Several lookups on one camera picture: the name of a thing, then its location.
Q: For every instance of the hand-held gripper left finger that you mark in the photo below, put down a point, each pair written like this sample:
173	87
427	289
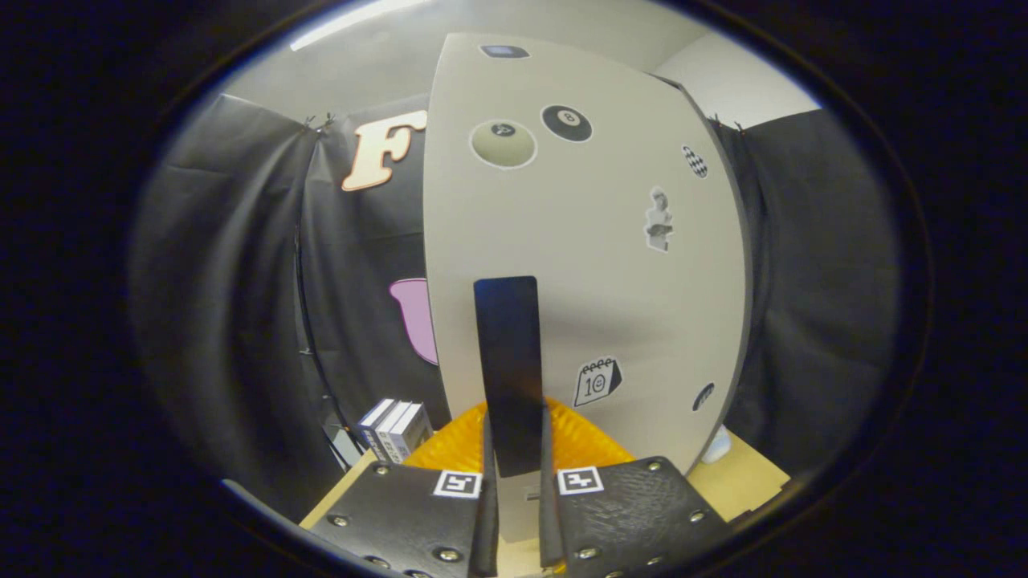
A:
490	522

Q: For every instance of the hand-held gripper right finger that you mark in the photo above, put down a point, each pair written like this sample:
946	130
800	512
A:
549	522

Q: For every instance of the black backdrop cloth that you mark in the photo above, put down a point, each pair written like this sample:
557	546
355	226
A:
225	281

